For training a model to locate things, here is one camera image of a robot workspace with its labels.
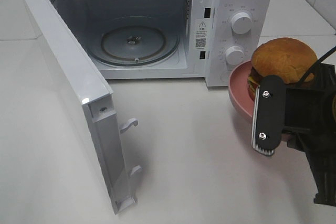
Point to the upper white power knob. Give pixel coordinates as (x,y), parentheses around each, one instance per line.
(241,22)

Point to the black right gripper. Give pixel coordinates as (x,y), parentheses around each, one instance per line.
(310,118)

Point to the burger with sesame-free bun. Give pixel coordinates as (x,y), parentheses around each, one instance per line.
(285,57)

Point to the white warning label sticker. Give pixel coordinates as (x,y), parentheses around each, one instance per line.
(201,34)

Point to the round white door button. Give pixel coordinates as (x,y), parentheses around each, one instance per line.
(225,77)

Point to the glass microwave turntable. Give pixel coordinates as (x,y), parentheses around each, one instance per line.
(132,41)

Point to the white microwave oven body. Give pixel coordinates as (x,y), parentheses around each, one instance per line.
(186,61)

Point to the lower white timer knob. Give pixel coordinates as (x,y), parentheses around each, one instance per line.
(234,55)

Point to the pink round plate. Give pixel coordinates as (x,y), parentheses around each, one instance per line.
(243,104)

